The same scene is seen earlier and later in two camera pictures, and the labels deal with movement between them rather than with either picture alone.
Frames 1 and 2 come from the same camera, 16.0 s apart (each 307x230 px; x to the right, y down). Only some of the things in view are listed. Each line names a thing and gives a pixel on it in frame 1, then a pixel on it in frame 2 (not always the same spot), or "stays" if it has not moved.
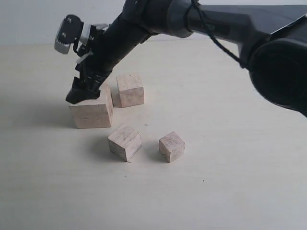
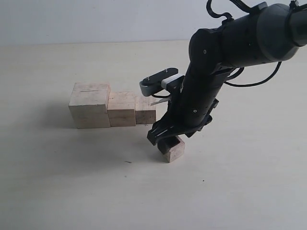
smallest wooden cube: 171,146 stays
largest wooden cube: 95,113 stays
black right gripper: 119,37 to 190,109
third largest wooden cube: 124,142 to 145,113
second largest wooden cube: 131,90 to 121,109
